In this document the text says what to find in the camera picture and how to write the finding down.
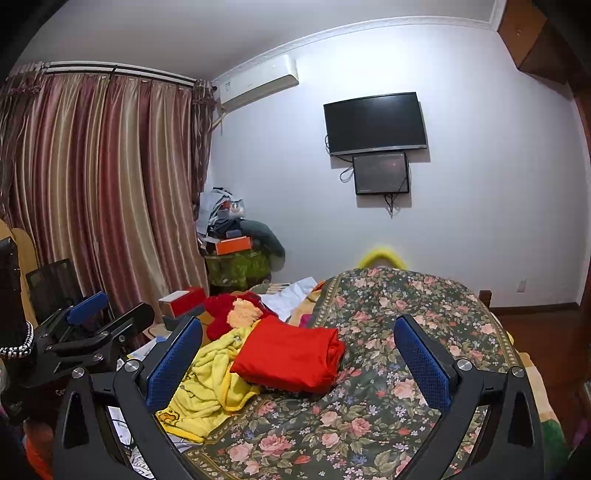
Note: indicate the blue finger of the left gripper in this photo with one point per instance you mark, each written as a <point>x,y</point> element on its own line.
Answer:
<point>128,329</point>
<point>86,309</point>

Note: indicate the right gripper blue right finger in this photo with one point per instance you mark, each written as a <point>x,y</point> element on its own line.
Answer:
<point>510,442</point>

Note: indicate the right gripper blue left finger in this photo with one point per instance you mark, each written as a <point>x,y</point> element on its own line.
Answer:
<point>86,445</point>

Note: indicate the red zip jacket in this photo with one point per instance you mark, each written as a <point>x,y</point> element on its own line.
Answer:
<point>279,356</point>

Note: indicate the red and white box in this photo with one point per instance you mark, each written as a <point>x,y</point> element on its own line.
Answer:
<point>180,302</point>

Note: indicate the black phone on gripper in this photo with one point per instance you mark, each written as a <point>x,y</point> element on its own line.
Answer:
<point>17,333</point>

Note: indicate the colourful striped blanket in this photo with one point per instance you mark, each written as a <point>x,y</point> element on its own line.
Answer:
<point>556,449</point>

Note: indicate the red plush toy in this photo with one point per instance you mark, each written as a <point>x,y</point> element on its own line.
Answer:
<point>230,311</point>

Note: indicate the yellow garment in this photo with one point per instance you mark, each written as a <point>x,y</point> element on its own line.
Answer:
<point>210,392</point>

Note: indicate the orange box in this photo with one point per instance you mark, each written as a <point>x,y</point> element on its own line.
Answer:
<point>233,245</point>

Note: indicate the floral bed cover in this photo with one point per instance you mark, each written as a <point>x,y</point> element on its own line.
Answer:
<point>375,418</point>

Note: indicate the striped maroon curtain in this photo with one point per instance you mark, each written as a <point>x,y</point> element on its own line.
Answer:
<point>106,170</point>

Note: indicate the yellow pillow behind bed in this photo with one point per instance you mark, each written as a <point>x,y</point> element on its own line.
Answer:
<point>382,256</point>

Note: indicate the white air conditioner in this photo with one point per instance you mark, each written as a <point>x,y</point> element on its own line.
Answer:
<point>258,82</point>

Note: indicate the small black wall monitor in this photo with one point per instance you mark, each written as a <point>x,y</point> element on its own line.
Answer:
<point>381,173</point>

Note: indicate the black wall television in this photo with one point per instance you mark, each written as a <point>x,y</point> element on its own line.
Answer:
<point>378,123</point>

